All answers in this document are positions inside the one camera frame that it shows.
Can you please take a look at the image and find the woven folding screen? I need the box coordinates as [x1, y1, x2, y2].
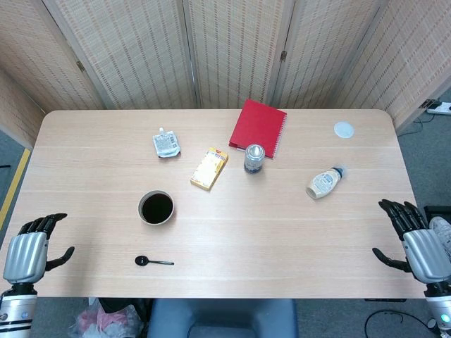
[0, 0, 451, 151]

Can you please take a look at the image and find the blue and silver can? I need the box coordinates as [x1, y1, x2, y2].
[243, 143, 266, 175]

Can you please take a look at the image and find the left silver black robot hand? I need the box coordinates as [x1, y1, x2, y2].
[2, 213, 75, 284]

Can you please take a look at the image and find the black floor cable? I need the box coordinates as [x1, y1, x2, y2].
[364, 309, 441, 338]

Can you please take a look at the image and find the cream squeeze bottle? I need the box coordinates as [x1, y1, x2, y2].
[305, 165, 348, 201]

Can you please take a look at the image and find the red spiral notebook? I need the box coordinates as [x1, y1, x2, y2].
[228, 99, 288, 160]

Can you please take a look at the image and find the yellow cardboard box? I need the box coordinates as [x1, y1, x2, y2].
[190, 146, 229, 192]

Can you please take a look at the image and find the small black spoon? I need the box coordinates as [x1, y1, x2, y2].
[135, 255, 175, 267]

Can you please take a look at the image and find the blue grey chair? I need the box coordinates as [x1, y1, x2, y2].
[147, 298, 299, 338]

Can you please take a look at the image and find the silver spout pouch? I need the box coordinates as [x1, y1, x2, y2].
[152, 127, 183, 159]

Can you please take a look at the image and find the white bowl with black inside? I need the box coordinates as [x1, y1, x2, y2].
[137, 190, 175, 225]

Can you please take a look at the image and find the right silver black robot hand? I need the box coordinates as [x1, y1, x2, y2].
[372, 199, 451, 284]

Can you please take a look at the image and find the white power strip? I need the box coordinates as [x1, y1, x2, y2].
[421, 99, 451, 116]

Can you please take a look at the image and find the pink clear plastic bag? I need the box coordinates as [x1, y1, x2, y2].
[68, 298, 144, 338]

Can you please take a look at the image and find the white grey sneaker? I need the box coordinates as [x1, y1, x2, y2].
[428, 215, 451, 244]

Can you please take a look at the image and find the white round lid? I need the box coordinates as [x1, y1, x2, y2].
[333, 121, 355, 139]

